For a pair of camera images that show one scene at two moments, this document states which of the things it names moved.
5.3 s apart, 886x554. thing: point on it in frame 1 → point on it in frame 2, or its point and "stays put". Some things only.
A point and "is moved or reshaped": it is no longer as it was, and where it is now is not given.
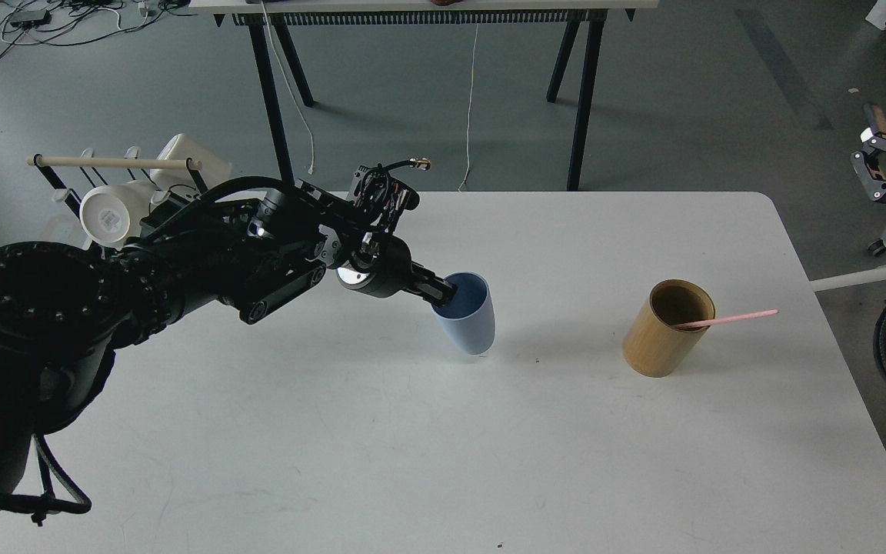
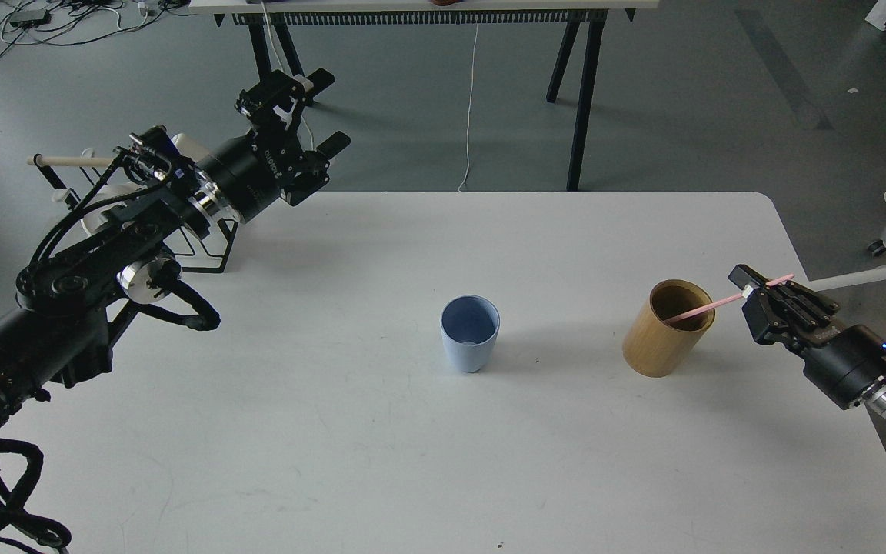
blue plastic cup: [469, 319] is moved or reshaped
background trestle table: [260, 16] stays put
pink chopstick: [709, 321] → [724, 300]
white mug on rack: [111, 215] stays put
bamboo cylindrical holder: [651, 345] stays put
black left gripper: [380, 267] → [250, 170]
